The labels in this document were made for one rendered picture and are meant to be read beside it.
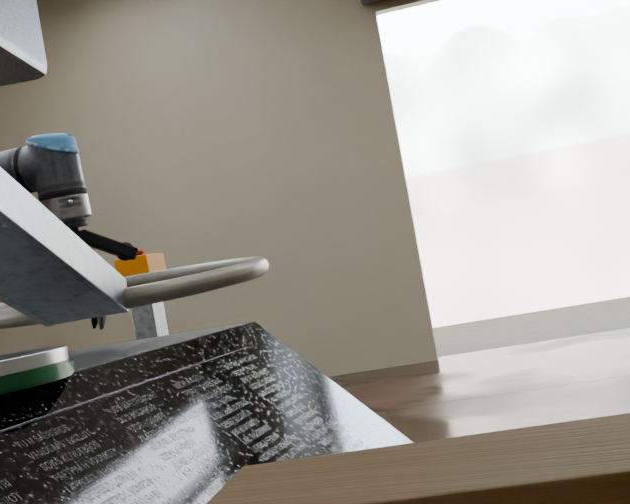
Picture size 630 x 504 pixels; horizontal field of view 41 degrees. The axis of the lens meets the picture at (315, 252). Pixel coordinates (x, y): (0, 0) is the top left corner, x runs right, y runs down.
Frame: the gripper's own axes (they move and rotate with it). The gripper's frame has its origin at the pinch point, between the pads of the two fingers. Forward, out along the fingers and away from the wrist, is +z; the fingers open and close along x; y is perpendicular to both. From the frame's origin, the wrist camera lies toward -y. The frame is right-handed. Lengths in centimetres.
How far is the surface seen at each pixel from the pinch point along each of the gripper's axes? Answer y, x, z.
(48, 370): 25, 87, -3
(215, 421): 8, 77, 8
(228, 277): -9.6, 45.5, -5.5
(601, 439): 11, 137, 0
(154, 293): 2.7, 47.4, -5.7
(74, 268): 16, 63, -11
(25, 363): 27, 88, -4
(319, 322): -305, -502, 82
